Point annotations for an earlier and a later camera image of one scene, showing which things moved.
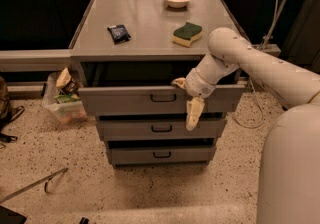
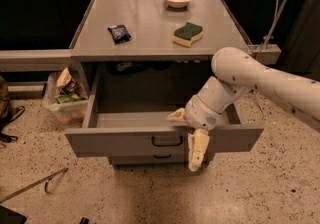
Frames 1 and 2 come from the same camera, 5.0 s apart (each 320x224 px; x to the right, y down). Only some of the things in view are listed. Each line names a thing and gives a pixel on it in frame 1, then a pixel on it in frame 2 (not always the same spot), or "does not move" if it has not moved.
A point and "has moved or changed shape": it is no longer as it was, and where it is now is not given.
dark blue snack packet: x=119 y=33 does not move
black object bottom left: x=8 y=216 does not move
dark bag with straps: x=7 y=111 does not move
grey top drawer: x=144 y=88 has moved or changed shape
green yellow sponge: x=187 y=34 does not move
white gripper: x=199 y=87 to x=199 y=115
